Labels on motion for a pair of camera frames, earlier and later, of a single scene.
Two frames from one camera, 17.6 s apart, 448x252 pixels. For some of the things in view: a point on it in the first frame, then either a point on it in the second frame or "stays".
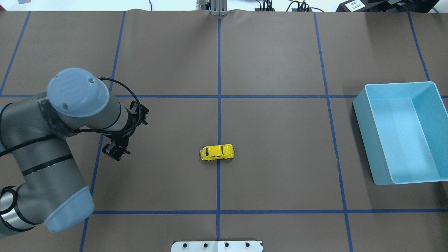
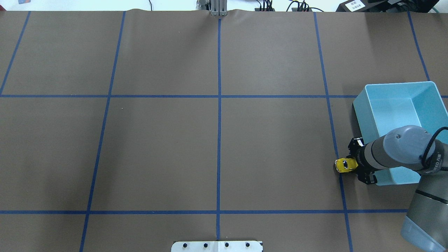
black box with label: [356, 6] stays
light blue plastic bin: [404, 127] stays
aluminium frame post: [218, 7] stays
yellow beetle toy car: [211, 153] -> [345, 165]
